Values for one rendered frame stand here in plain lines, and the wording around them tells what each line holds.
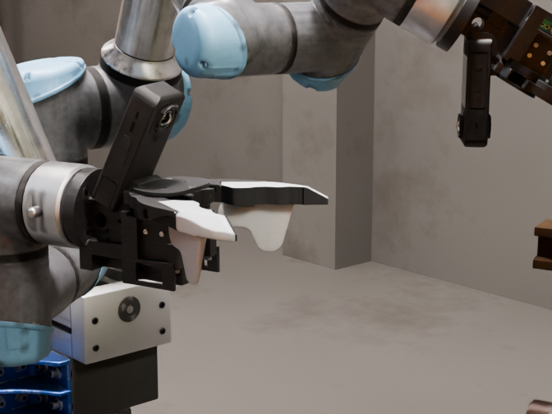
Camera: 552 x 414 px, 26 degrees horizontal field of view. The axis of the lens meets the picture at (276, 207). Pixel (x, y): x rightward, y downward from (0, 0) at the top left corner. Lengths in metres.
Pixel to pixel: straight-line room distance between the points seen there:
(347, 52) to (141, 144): 0.36
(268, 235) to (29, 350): 0.25
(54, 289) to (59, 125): 0.51
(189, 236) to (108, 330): 0.64
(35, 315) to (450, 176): 3.31
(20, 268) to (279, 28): 0.36
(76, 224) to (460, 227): 3.38
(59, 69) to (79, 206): 0.61
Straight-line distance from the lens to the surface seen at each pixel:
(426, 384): 3.41
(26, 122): 1.22
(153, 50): 1.64
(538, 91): 1.23
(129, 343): 1.58
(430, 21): 1.23
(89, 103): 1.64
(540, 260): 0.86
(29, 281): 1.11
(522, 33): 1.23
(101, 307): 1.54
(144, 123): 0.97
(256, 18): 1.22
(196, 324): 3.91
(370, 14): 1.25
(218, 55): 1.19
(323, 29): 1.26
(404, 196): 4.50
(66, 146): 1.63
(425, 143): 4.40
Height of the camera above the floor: 1.20
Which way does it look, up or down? 12 degrees down
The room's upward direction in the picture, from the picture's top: straight up
